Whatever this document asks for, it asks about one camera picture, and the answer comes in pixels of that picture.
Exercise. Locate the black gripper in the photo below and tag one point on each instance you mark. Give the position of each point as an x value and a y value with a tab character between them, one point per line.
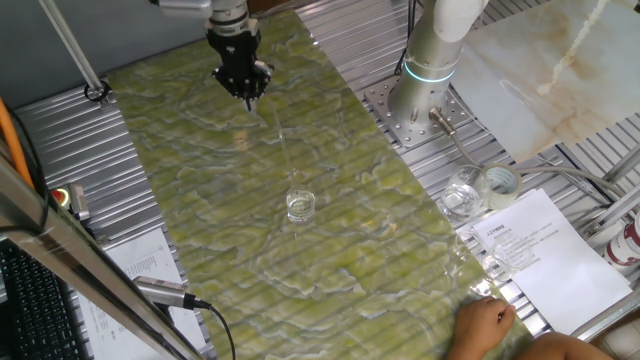
235	50

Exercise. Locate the clear glass stirring rod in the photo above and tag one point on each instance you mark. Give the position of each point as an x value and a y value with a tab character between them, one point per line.
281	135

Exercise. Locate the small water-filled glass beaker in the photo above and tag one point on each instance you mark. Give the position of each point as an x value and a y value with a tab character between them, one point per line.
301	207

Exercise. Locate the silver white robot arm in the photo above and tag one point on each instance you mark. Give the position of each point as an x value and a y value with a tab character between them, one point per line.
425	95

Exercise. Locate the large clear glass beaker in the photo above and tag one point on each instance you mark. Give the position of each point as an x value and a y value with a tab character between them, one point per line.
460	197

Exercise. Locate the empty clear glass beaker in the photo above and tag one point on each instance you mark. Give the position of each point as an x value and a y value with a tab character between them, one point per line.
510	255

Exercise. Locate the person hand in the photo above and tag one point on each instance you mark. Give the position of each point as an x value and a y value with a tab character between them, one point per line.
480	325

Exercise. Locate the thin aluminium pole with clamp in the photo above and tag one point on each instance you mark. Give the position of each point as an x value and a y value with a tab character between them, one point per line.
70	47

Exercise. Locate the printed table paper sheet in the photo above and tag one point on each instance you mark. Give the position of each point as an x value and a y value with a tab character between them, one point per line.
145	255

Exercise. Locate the red emergency stop button box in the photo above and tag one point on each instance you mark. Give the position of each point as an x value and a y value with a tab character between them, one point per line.
75	200

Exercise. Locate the orange tube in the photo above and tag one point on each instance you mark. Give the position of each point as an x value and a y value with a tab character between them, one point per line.
15	145

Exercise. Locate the clear packing tape roll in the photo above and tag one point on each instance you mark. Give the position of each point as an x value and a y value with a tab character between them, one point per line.
502	187

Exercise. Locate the beige marble pattern board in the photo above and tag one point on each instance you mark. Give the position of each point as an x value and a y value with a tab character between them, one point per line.
550	75

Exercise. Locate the black computer keyboard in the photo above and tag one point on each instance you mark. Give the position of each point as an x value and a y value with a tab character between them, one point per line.
35	315

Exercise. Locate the white paper sheet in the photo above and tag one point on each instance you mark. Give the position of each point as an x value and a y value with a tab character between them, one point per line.
575	280

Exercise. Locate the aluminium profile bar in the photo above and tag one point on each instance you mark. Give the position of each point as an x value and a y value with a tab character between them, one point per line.
625	162
615	210

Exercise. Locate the red white can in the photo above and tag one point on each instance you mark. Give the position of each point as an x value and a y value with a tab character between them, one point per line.
625	245

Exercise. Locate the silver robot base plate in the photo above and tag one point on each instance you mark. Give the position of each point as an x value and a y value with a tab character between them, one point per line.
380	107

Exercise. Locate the silver ribbed camera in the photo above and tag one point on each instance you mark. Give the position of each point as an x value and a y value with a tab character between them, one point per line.
160	291

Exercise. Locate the thick aluminium frame bar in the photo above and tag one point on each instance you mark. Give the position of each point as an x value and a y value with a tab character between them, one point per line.
75	252

